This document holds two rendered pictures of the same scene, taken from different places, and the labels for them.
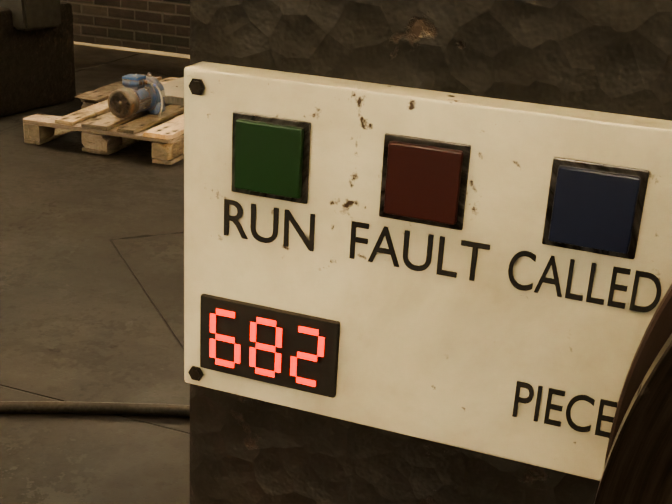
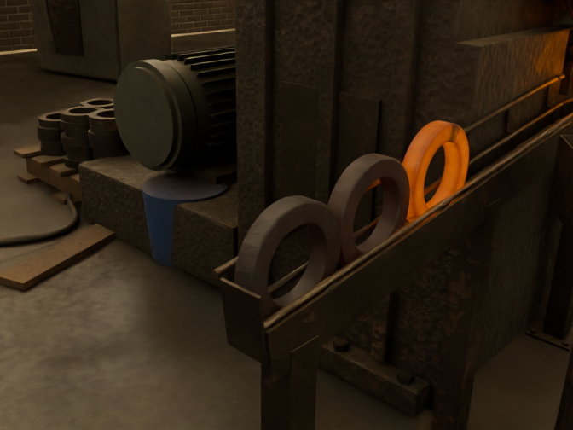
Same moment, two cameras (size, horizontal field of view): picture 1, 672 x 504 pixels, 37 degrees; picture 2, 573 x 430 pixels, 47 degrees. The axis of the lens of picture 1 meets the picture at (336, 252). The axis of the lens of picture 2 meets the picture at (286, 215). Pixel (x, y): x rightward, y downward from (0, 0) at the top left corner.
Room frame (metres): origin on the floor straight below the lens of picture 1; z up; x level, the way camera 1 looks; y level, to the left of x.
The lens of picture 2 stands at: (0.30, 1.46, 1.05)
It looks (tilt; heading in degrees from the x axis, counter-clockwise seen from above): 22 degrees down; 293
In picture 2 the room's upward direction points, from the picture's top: 1 degrees clockwise
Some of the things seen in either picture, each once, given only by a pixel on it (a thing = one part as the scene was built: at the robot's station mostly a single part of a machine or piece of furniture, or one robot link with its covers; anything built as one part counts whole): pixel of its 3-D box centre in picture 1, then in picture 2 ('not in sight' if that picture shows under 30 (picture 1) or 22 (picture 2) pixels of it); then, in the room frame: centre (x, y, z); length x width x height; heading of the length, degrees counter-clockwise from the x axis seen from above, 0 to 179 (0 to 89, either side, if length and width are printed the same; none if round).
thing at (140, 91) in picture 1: (147, 93); not in sight; (4.84, 0.96, 0.25); 0.40 x 0.24 x 0.22; 161
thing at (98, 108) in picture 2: not in sight; (169, 128); (2.04, -1.17, 0.22); 1.20 x 0.81 x 0.44; 69
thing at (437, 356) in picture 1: (420, 272); not in sight; (0.47, -0.04, 1.15); 0.26 x 0.02 x 0.18; 71
